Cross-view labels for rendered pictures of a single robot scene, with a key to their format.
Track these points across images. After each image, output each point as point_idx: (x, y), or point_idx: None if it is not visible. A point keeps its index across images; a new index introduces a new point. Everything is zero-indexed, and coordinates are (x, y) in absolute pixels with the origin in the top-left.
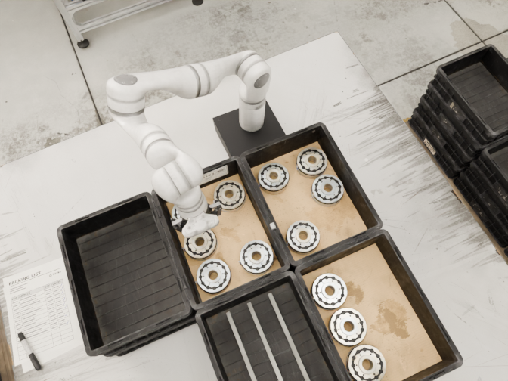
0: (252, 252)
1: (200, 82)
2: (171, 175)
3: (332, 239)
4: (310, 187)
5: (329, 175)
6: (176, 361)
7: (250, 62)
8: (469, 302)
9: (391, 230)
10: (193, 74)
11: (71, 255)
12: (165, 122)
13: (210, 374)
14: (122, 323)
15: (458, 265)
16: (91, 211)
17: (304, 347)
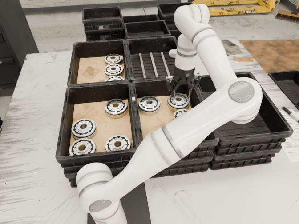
0: (150, 104)
1: (161, 127)
2: (194, 4)
3: (98, 106)
4: (94, 137)
5: (76, 134)
6: None
7: (95, 175)
8: (46, 87)
9: (57, 124)
10: (166, 127)
11: (276, 120)
12: None
13: None
14: None
15: (36, 101)
16: (277, 192)
17: (138, 72)
